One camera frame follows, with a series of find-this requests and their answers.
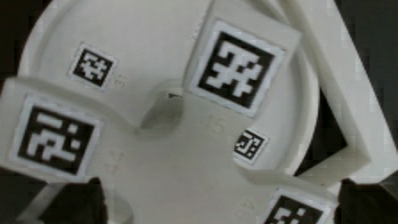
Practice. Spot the white cylindrical table leg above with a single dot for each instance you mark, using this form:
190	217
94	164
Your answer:
163	109

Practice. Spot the white round table top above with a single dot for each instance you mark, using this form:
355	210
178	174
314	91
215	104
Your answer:
112	45

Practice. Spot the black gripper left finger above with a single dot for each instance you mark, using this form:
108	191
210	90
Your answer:
67	204

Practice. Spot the white fence rail frame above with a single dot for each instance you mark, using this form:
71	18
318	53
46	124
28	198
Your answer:
366	161

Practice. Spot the white cross table base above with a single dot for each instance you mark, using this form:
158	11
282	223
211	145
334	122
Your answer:
172	180

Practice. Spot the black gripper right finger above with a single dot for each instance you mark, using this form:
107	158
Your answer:
366	204

